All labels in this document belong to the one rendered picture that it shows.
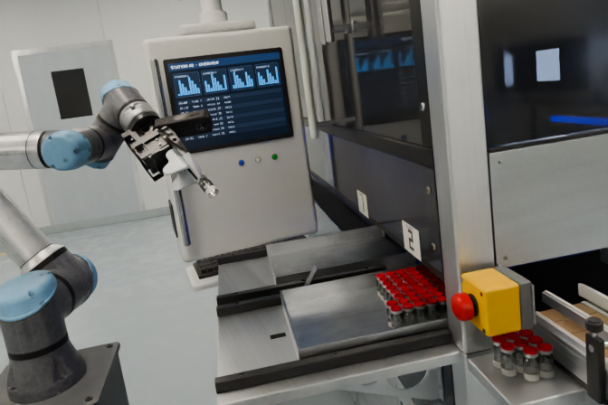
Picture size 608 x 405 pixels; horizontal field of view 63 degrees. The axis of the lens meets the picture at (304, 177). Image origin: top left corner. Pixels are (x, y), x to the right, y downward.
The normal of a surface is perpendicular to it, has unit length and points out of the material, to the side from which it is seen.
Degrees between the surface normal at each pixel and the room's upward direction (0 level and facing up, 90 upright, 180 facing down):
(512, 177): 90
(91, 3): 90
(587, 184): 90
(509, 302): 90
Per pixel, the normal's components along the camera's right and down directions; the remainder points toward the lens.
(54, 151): -0.05, 0.19
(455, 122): 0.16, 0.15
